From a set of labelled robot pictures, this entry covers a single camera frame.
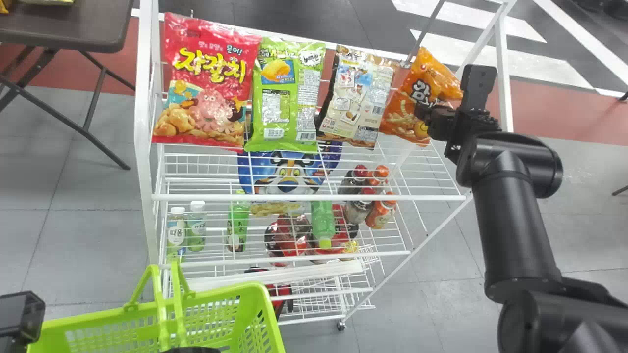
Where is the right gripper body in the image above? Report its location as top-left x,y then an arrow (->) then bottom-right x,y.
425,104 -> 460,144

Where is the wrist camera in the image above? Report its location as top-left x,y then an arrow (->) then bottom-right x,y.
0,291 -> 46,347
458,64 -> 498,117

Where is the blue cereal bag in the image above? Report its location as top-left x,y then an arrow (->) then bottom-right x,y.
237,141 -> 343,198

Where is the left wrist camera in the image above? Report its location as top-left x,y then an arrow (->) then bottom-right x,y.
0,291 -> 46,347

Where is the orange bottle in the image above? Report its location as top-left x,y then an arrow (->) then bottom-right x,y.
368,165 -> 391,191
364,191 -> 398,230

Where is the green bottle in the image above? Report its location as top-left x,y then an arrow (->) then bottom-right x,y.
226,192 -> 251,253
310,200 -> 337,249

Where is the orange snack packet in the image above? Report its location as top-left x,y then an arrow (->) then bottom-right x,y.
378,46 -> 464,147

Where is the beige snack packet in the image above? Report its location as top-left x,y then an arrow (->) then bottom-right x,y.
316,45 -> 400,149

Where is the yellow snack packet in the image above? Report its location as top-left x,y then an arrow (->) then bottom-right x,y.
250,201 -> 312,217

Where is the green snack packet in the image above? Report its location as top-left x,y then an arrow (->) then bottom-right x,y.
243,37 -> 326,153

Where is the dark side table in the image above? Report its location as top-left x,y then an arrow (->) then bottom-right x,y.
0,0 -> 136,171

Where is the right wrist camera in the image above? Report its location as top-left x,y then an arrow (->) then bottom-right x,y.
458,64 -> 498,117

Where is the dark bottle with red cap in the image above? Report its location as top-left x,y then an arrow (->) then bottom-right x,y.
342,188 -> 377,225
338,164 -> 369,196

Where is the white wire rack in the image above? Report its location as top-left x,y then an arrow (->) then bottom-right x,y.
134,0 -> 519,332

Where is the white bottle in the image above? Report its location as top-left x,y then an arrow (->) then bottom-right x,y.
187,200 -> 207,252
166,206 -> 187,259

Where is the red snack packet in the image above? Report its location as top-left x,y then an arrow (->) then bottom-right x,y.
151,12 -> 262,151

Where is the green basket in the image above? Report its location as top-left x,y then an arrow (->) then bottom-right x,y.
27,264 -> 286,353

